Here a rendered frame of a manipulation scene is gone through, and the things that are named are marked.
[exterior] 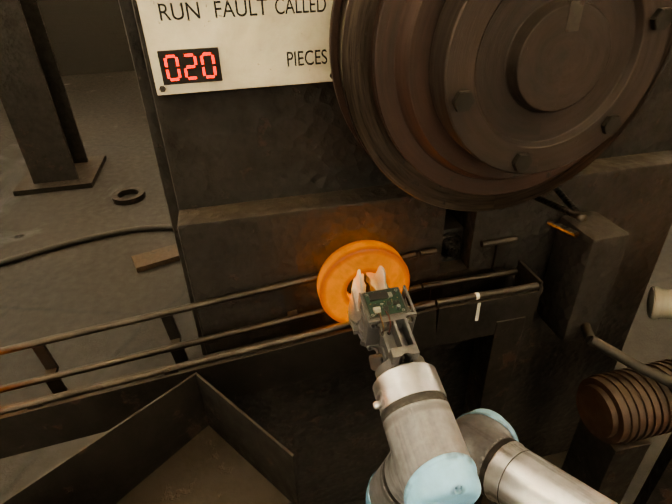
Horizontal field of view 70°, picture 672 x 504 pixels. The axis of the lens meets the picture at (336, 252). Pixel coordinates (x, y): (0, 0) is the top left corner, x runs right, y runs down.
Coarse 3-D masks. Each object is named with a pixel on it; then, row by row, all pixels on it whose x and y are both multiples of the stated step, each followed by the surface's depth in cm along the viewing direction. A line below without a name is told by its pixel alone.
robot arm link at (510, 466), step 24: (480, 408) 76; (480, 432) 70; (504, 432) 71; (480, 456) 67; (504, 456) 65; (528, 456) 65; (480, 480) 66; (504, 480) 64; (528, 480) 62; (552, 480) 60; (576, 480) 60
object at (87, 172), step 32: (0, 0) 250; (32, 0) 277; (0, 32) 257; (32, 32) 285; (0, 64) 264; (32, 64) 268; (0, 96) 272; (32, 96) 276; (64, 96) 306; (32, 128) 284; (64, 128) 316; (32, 160) 294; (64, 160) 298; (96, 160) 332; (32, 192) 295
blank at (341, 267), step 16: (368, 240) 79; (336, 256) 77; (352, 256) 76; (368, 256) 77; (384, 256) 78; (400, 256) 80; (320, 272) 79; (336, 272) 77; (352, 272) 78; (400, 272) 80; (320, 288) 78; (336, 288) 79; (400, 288) 82; (336, 304) 80; (336, 320) 82
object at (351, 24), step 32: (352, 0) 54; (352, 32) 56; (352, 64) 58; (352, 96) 60; (384, 128) 63; (384, 160) 66; (416, 192) 69; (448, 192) 71; (512, 192) 73; (544, 192) 75
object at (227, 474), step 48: (192, 384) 69; (144, 432) 65; (192, 432) 72; (240, 432) 66; (48, 480) 56; (96, 480) 62; (144, 480) 68; (192, 480) 67; (240, 480) 67; (288, 480) 61
